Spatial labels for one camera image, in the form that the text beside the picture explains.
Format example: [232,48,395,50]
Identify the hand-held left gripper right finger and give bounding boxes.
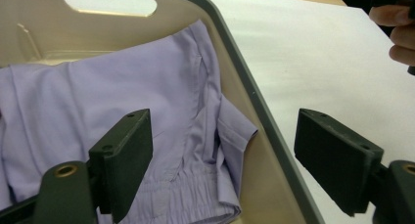
[293,108,385,218]

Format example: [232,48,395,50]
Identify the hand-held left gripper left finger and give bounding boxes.
[88,108,154,224]

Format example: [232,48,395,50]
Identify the purple shorts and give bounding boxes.
[0,20,259,224]

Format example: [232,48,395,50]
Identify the beige basket with grey rim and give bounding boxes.
[0,0,327,224]

